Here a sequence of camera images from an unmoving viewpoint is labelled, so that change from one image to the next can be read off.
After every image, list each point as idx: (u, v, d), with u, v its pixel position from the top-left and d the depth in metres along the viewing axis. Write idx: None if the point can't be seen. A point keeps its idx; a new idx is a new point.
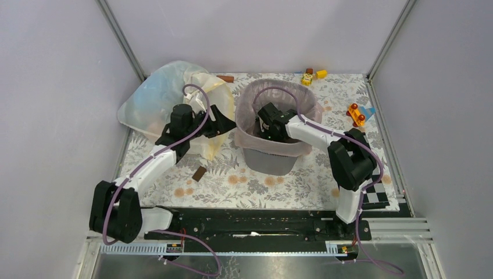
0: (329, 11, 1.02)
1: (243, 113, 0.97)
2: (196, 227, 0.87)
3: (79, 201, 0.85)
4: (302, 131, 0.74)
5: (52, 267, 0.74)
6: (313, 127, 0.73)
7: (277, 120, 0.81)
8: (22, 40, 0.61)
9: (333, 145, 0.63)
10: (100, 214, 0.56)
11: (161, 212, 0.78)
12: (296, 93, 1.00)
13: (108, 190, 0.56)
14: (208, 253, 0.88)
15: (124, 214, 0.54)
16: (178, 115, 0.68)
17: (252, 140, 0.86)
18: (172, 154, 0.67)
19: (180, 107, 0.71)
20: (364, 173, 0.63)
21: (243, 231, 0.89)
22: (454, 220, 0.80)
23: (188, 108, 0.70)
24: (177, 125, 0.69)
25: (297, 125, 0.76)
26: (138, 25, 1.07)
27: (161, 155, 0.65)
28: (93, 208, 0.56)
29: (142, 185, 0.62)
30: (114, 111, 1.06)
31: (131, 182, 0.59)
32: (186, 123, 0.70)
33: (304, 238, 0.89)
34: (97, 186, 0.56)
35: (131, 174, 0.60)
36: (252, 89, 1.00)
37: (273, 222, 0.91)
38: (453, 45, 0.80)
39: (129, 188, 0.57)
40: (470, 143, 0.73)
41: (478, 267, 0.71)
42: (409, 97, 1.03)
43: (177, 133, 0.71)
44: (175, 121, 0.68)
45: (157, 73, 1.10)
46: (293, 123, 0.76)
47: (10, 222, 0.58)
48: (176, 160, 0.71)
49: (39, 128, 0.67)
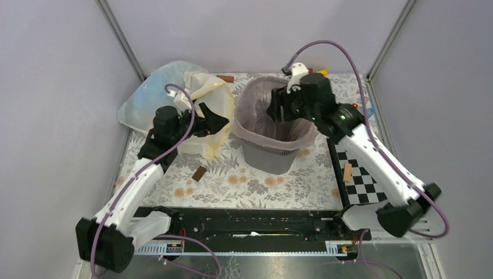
0: (329, 11, 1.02)
1: (246, 115, 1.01)
2: (196, 227, 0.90)
3: (79, 202, 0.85)
4: (367, 156, 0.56)
5: (52, 267, 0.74)
6: (383, 160, 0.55)
7: (331, 119, 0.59)
8: (22, 42, 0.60)
9: (411, 210, 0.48)
10: (88, 250, 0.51)
11: (159, 218, 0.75)
12: None
13: (90, 228, 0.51)
14: (207, 253, 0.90)
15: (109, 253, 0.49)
16: (161, 120, 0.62)
17: (249, 135, 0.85)
18: (158, 168, 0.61)
19: (164, 110, 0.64)
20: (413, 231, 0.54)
21: (243, 232, 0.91)
22: (454, 221, 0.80)
23: (172, 111, 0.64)
24: (161, 132, 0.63)
25: (363, 146, 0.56)
26: (138, 25, 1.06)
27: (143, 174, 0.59)
28: (80, 246, 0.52)
29: (128, 215, 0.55)
30: (114, 110, 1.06)
31: (111, 216, 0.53)
32: (172, 128, 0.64)
33: (304, 238, 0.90)
34: (77, 225, 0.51)
35: (112, 207, 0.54)
36: (254, 92, 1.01)
37: (273, 223, 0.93)
38: (454, 45, 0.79)
39: (111, 225, 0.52)
40: (470, 144, 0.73)
41: (478, 268, 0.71)
42: (410, 97, 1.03)
43: (162, 140, 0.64)
44: (160, 127, 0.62)
45: (157, 73, 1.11)
46: (358, 141, 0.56)
47: (11, 221, 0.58)
48: (164, 170, 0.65)
49: (39, 129, 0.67)
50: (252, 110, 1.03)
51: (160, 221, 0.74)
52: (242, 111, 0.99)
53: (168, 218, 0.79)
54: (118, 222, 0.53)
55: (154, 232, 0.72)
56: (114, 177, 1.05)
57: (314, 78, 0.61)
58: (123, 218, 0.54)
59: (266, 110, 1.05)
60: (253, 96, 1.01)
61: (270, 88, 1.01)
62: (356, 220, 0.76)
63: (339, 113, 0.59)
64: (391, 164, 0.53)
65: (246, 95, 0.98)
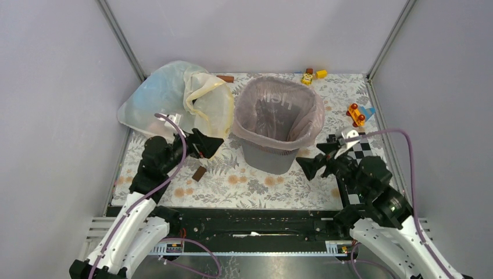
0: (329, 11, 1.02)
1: (246, 116, 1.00)
2: (196, 227, 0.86)
3: (79, 202, 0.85)
4: (412, 249, 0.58)
5: (52, 267, 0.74)
6: (430, 254, 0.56)
7: (380, 207, 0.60)
8: (22, 42, 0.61)
9: None
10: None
11: (155, 229, 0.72)
12: (303, 96, 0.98)
13: (84, 269, 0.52)
14: (205, 253, 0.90)
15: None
16: (149, 155, 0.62)
17: (250, 136, 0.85)
18: (147, 204, 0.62)
19: (153, 143, 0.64)
20: None
21: (243, 232, 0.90)
22: (454, 221, 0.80)
23: (161, 145, 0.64)
24: (150, 165, 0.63)
25: (409, 238, 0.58)
26: (138, 25, 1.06)
27: (134, 210, 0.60)
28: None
29: (120, 254, 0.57)
30: (114, 110, 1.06)
31: (104, 257, 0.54)
32: (163, 160, 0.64)
33: (304, 238, 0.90)
34: (69, 269, 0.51)
35: (104, 248, 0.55)
36: (254, 92, 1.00)
37: (273, 223, 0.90)
38: (454, 45, 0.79)
39: (104, 266, 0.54)
40: (471, 143, 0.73)
41: (479, 268, 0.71)
42: (410, 97, 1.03)
43: (153, 172, 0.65)
44: (149, 161, 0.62)
45: (157, 72, 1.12)
46: (404, 233, 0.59)
47: (11, 221, 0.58)
48: (154, 202, 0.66)
49: (39, 129, 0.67)
50: (252, 111, 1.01)
51: (156, 231, 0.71)
52: (243, 112, 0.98)
53: (165, 225, 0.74)
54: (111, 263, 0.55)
55: (153, 244, 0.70)
56: (114, 177, 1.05)
57: (372, 166, 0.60)
58: (115, 258, 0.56)
59: (265, 108, 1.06)
60: (253, 97, 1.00)
61: (270, 88, 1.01)
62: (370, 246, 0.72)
63: (390, 203, 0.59)
64: (438, 260, 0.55)
65: (246, 95, 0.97)
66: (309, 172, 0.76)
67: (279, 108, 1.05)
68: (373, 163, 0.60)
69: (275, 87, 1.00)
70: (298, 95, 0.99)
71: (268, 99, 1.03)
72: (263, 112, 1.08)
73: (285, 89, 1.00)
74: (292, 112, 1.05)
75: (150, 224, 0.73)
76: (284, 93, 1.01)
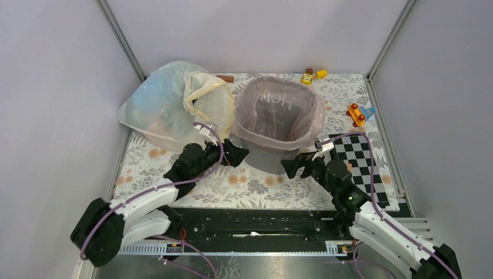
0: (329, 11, 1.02)
1: (246, 116, 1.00)
2: (196, 227, 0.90)
3: (79, 202, 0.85)
4: (378, 227, 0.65)
5: (52, 267, 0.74)
6: (393, 228, 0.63)
7: (344, 201, 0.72)
8: (21, 41, 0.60)
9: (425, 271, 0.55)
10: (84, 228, 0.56)
11: (157, 220, 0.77)
12: (303, 96, 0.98)
13: (100, 209, 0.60)
14: (195, 253, 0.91)
15: (105, 236, 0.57)
16: (186, 158, 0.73)
17: (249, 136, 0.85)
18: (173, 192, 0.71)
19: (192, 149, 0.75)
20: None
21: (243, 232, 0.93)
22: (454, 220, 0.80)
23: (199, 151, 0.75)
24: (183, 166, 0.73)
25: (371, 218, 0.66)
26: (138, 25, 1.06)
27: (163, 189, 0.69)
28: (81, 220, 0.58)
29: (134, 215, 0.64)
30: (114, 110, 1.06)
31: (124, 208, 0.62)
32: (196, 164, 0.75)
33: (304, 238, 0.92)
34: (93, 201, 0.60)
35: (128, 201, 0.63)
36: (254, 92, 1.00)
37: (273, 223, 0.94)
38: (454, 45, 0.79)
39: (120, 214, 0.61)
40: (471, 143, 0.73)
41: (480, 268, 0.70)
42: (410, 97, 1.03)
43: (184, 174, 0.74)
44: (182, 164, 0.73)
45: (157, 72, 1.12)
46: (366, 215, 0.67)
47: (11, 221, 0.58)
48: (175, 197, 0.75)
49: (39, 128, 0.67)
50: (252, 111, 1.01)
51: (157, 222, 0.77)
52: (242, 113, 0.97)
53: (167, 221, 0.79)
54: (127, 215, 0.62)
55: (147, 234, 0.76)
56: (114, 177, 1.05)
57: (338, 168, 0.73)
58: (131, 214, 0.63)
59: (265, 108, 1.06)
60: (253, 97, 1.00)
61: (270, 88, 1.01)
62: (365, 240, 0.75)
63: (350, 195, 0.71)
64: (401, 232, 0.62)
65: (246, 96, 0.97)
66: (290, 171, 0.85)
67: (279, 108, 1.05)
68: (339, 166, 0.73)
69: (275, 87, 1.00)
70: (297, 95, 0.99)
71: (268, 99, 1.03)
72: (263, 113, 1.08)
73: (284, 90, 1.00)
74: (291, 112, 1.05)
75: (155, 214, 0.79)
76: (284, 93, 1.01)
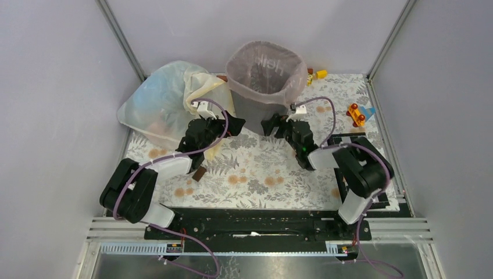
0: (329, 11, 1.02)
1: (239, 73, 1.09)
2: (196, 227, 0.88)
3: (79, 201, 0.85)
4: (320, 155, 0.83)
5: (52, 267, 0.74)
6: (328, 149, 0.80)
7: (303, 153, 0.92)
8: (21, 42, 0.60)
9: (339, 155, 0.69)
10: (115, 186, 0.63)
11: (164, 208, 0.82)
12: (293, 63, 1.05)
13: (129, 169, 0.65)
14: (205, 252, 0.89)
15: (138, 189, 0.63)
16: (193, 133, 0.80)
17: (236, 87, 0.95)
18: (189, 161, 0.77)
19: (196, 124, 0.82)
20: (377, 179, 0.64)
21: (243, 231, 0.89)
22: (453, 220, 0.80)
23: (203, 124, 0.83)
24: (190, 142, 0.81)
25: (315, 152, 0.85)
26: (137, 25, 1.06)
27: (182, 157, 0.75)
28: (111, 179, 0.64)
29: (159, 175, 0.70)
30: (114, 110, 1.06)
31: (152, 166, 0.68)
32: (202, 137, 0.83)
33: (304, 238, 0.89)
34: (123, 162, 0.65)
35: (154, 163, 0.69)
36: (251, 53, 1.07)
37: (273, 223, 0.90)
38: (454, 46, 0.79)
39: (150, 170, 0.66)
40: (470, 144, 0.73)
41: (479, 268, 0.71)
42: (410, 97, 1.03)
43: (191, 147, 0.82)
44: (190, 139, 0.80)
45: (157, 73, 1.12)
46: (313, 152, 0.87)
47: (11, 221, 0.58)
48: (189, 168, 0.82)
49: (39, 130, 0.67)
50: (246, 71, 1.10)
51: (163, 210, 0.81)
52: (236, 67, 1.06)
53: (172, 213, 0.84)
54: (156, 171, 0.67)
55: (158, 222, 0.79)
56: None
57: (302, 128, 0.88)
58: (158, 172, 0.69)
59: (260, 73, 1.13)
60: (250, 58, 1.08)
61: (265, 53, 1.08)
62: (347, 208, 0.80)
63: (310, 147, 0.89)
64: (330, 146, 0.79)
65: (242, 54, 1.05)
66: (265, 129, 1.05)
67: (273, 75, 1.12)
68: (303, 126, 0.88)
69: (271, 53, 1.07)
70: (290, 63, 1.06)
71: (263, 63, 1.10)
72: (258, 78, 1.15)
73: (279, 56, 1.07)
74: (283, 79, 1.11)
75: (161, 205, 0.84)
76: (278, 60, 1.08)
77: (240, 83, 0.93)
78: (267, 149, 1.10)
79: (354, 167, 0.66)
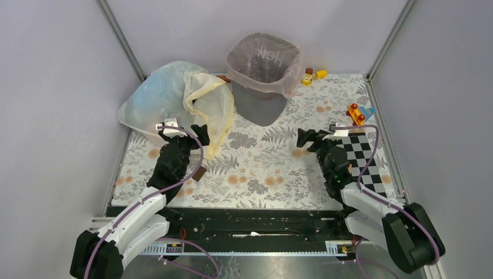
0: (329, 11, 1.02)
1: (239, 64, 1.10)
2: (196, 227, 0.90)
3: (78, 202, 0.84)
4: (357, 198, 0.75)
5: (52, 267, 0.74)
6: (370, 197, 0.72)
7: (336, 186, 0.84)
8: (21, 42, 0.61)
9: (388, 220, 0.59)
10: (81, 263, 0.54)
11: (155, 225, 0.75)
12: (292, 53, 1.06)
13: (90, 241, 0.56)
14: (200, 253, 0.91)
15: (100, 268, 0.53)
16: (167, 162, 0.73)
17: (236, 77, 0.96)
18: (161, 198, 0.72)
19: (168, 150, 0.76)
20: (425, 259, 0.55)
21: (243, 232, 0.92)
22: (453, 220, 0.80)
23: (175, 151, 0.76)
24: (165, 170, 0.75)
25: (353, 192, 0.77)
26: (137, 24, 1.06)
27: (149, 200, 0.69)
28: (74, 257, 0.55)
29: (126, 235, 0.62)
30: (114, 111, 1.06)
31: (113, 233, 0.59)
32: (178, 164, 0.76)
33: (304, 238, 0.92)
34: (79, 238, 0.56)
35: (115, 225, 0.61)
36: (251, 45, 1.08)
37: (273, 223, 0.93)
38: (454, 45, 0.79)
39: (110, 241, 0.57)
40: (470, 143, 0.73)
41: (480, 268, 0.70)
42: (410, 97, 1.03)
43: (167, 177, 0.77)
44: (163, 167, 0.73)
45: (157, 72, 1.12)
46: (349, 190, 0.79)
47: (11, 221, 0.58)
48: (165, 201, 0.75)
49: (39, 129, 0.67)
50: (246, 62, 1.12)
51: (156, 228, 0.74)
52: (236, 58, 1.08)
53: (165, 222, 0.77)
54: (118, 239, 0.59)
55: (152, 240, 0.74)
56: (114, 178, 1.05)
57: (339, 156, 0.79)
58: (122, 237, 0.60)
59: (260, 64, 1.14)
60: (250, 50, 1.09)
61: (265, 45, 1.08)
62: (358, 226, 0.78)
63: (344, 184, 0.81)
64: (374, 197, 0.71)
65: (242, 45, 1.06)
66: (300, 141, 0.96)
67: (272, 65, 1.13)
68: (341, 154, 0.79)
69: (270, 44, 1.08)
70: (289, 54, 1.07)
71: (263, 54, 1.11)
72: (258, 69, 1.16)
73: (278, 48, 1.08)
74: (282, 70, 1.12)
75: (152, 220, 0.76)
76: (277, 52, 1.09)
77: (239, 71, 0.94)
78: (267, 149, 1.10)
79: (403, 240, 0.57)
